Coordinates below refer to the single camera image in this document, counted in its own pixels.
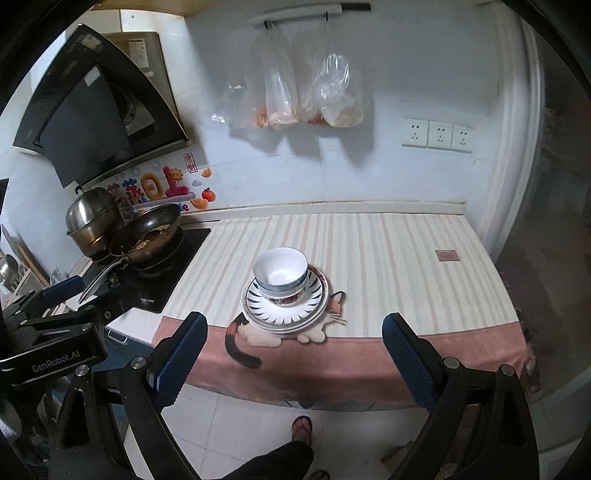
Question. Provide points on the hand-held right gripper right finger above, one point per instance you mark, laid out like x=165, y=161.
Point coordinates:
x=408, y=360

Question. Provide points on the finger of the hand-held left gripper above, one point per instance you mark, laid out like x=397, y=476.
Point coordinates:
x=55, y=325
x=64, y=287

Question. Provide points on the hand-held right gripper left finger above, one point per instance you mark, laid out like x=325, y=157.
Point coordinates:
x=178, y=360

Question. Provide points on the white plate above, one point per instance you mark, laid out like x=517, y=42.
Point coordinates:
x=281, y=328

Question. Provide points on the blue leaf pattern plate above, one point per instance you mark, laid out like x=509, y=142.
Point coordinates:
x=314, y=288

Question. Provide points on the dotted ceramic bowl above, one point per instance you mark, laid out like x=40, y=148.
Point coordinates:
x=282, y=300

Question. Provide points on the white bowl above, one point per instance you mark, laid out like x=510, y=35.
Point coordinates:
x=279, y=267

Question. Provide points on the metal dish rack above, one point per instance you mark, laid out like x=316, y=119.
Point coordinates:
x=9, y=272

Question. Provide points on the steel pot with lid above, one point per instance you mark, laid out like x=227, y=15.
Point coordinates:
x=90, y=217

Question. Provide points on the black induction cooktop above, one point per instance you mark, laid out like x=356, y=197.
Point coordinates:
x=157, y=281

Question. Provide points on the dark frying pan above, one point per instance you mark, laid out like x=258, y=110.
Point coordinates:
x=147, y=230

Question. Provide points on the striped tablecloth with cat print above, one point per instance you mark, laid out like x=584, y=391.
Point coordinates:
x=378, y=258

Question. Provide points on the brown cloth label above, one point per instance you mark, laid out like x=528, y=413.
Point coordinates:
x=447, y=255

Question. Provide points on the person's foot in flip-flop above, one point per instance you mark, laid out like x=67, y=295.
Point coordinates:
x=302, y=429

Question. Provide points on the person's leg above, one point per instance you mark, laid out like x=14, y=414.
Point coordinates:
x=277, y=461

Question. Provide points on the black range hood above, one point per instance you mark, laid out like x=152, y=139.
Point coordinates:
x=78, y=120

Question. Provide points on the clear plastic bag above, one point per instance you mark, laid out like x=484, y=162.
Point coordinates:
x=310, y=107
x=240, y=108
x=341, y=92
x=279, y=92

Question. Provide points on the colourful letter wall sticker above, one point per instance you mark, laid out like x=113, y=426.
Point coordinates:
x=152, y=184

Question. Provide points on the orange fruit wall sticker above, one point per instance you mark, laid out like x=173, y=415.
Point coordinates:
x=208, y=194
x=207, y=172
x=199, y=203

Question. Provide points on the red seal wall sticker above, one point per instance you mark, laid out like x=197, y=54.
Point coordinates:
x=190, y=162

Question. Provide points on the white wall socket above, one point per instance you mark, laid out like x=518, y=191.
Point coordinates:
x=439, y=135
x=461, y=138
x=414, y=134

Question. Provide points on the white door frame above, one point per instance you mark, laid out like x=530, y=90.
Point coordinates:
x=512, y=138

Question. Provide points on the wall hanging rail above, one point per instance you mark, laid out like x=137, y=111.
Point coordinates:
x=295, y=13

